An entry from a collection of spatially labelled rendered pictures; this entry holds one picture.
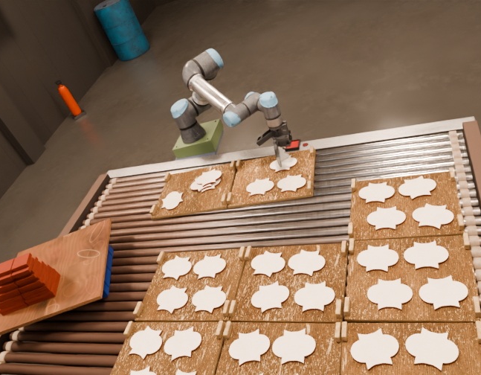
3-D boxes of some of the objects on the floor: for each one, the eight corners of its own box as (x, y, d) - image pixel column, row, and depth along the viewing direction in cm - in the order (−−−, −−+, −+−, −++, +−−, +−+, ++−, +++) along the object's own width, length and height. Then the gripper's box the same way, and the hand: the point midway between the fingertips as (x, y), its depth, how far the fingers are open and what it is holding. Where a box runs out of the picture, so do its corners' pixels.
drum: (126, 50, 801) (100, 0, 749) (155, 41, 782) (131, -11, 730) (114, 65, 758) (86, 13, 707) (144, 56, 740) (117, 2, 688)
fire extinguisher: (76, 112, 648) (55, 79, 617) (89, 109, 641) (68, 75, 610) (68, 122, 631) (47, 88, 600) (82, 118, 624) (61, 84, 592)
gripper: (283, 133, 207) (294, 168, 219) (288, 111, 222) (297, 144, 234) (265, 136, 210) (276, 170, 221) (270, 114, 225) (280, 147, 236)
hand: (281, 158), depth 229 cm, fingers open, 14 cm apart
